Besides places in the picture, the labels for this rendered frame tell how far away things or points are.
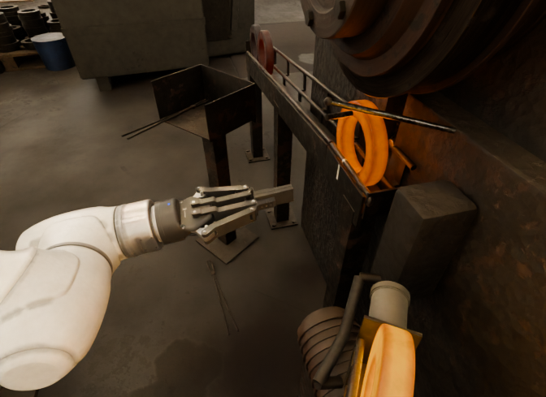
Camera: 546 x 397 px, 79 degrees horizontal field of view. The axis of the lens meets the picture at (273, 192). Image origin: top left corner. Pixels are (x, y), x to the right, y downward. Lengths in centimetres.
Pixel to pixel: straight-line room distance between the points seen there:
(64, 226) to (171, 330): 81
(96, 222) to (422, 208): 49
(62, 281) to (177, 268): 102
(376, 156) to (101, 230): 49
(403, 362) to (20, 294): 41
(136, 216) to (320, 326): 39
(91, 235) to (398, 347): 44
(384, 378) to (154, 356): 99
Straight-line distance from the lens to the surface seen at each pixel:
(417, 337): 50
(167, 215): 56
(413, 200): 54
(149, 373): 127
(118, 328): 139
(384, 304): 53
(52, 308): 46
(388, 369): 39
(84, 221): 58
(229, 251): 147
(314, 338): 69
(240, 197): 59
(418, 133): 68
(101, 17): 298
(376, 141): 65
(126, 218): 57
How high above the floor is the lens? 113
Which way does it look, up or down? 40 degrees down
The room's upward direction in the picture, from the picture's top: straight up
